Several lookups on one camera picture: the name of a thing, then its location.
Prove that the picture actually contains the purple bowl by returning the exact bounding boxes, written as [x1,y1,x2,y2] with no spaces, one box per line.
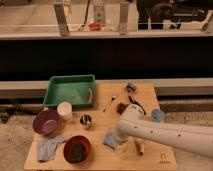
[32,110,62,135]

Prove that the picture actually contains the small metal cup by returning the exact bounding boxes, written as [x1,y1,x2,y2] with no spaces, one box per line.
[80,115,92,130]

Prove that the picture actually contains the black handled tool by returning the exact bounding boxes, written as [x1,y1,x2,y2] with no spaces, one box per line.
[128,95,146,115]

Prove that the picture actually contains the grey blue cloth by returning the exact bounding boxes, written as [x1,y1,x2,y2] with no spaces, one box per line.
[37,135,70,162]

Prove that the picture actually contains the small dark metal object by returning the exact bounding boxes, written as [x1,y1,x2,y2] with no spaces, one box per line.
[125,83,137,93]

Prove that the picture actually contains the corn cob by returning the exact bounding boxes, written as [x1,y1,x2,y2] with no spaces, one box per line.
[134,138,145,155]

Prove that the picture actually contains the green plastic tray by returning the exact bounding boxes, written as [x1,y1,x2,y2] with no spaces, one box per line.
[43,75,96,109]

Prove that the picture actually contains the white cup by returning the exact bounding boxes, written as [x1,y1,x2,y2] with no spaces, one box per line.
[57,102,73,121]

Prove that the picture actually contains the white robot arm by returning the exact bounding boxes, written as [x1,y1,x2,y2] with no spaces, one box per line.
[112,104,213,158]

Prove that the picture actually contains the bunch of dark grapes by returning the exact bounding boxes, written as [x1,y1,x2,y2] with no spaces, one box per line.
[116,103,128,114]

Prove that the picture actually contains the small blue cup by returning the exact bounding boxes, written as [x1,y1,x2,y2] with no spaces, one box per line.
[151,109,166,122]

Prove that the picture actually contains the person in dark clothes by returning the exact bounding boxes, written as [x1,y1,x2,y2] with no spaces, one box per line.
[136,0,172,30]

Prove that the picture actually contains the blue sponge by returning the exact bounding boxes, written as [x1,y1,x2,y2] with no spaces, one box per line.
[103,131,118,150]

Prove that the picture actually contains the red bowl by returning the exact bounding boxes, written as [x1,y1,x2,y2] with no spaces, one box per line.
[63,135,91,164]

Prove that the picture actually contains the wooden board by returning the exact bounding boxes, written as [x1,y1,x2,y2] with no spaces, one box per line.
[24,82,177,171]

